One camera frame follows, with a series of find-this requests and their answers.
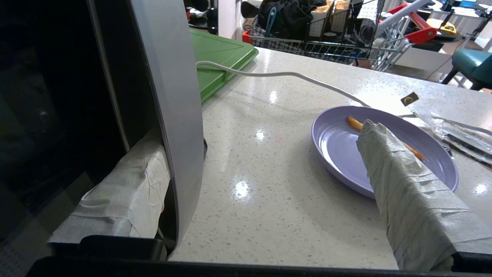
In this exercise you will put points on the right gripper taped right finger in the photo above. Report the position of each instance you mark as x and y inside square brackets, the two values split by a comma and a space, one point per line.
[415, 207]

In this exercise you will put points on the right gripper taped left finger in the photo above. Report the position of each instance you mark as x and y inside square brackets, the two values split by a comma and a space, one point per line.
[127, 196]

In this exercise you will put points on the purple plastic plate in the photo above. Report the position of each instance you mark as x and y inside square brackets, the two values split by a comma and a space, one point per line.
[342, 154]

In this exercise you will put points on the clear plastic package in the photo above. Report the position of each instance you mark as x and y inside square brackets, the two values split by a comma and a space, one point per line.
[461, 134]

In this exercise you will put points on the small black paper tag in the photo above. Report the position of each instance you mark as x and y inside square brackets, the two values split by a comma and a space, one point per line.
[409, 99]

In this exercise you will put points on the teal chair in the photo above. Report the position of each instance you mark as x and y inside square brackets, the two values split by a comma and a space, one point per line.
[474, 63]

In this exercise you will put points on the green plastic cutting board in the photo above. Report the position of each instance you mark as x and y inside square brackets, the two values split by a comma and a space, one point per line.
[219, 57]

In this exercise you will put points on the brown cardboard box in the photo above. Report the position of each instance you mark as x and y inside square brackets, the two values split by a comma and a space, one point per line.
[340, 15]
[321, 19]

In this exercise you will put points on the black bag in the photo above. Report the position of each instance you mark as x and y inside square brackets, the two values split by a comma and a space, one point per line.
[288, 17]

